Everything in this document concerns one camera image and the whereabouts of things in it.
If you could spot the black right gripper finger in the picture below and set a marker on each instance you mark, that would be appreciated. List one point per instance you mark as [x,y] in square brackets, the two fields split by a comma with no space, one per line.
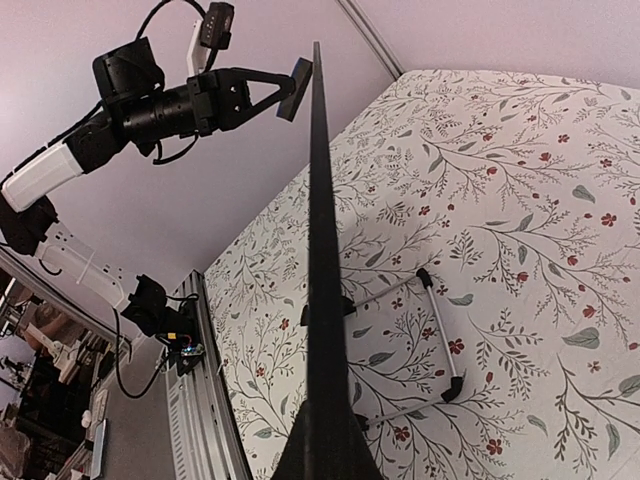
[335,449]

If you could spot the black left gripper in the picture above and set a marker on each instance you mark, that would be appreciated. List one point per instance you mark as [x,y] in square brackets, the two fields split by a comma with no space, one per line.
[170,100]

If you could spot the blue whiteboard eraser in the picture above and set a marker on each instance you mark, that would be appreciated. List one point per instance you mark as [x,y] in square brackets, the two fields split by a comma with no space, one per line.
[302,74]

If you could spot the white whiteboard black frame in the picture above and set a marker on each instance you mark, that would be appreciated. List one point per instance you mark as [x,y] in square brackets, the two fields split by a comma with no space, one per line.
[327,383]

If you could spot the metal whiteboard stand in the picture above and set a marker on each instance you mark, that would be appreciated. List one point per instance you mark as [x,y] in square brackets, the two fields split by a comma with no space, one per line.
[398,356]

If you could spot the floral patterned table mat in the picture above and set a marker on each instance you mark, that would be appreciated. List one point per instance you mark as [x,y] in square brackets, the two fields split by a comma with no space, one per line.
[520,194]

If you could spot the left aluminium frame post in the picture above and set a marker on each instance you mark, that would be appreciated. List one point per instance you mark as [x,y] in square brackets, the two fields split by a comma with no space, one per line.
[365,27]

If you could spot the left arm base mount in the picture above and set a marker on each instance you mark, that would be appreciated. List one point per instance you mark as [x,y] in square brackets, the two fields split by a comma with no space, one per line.
[172,321]

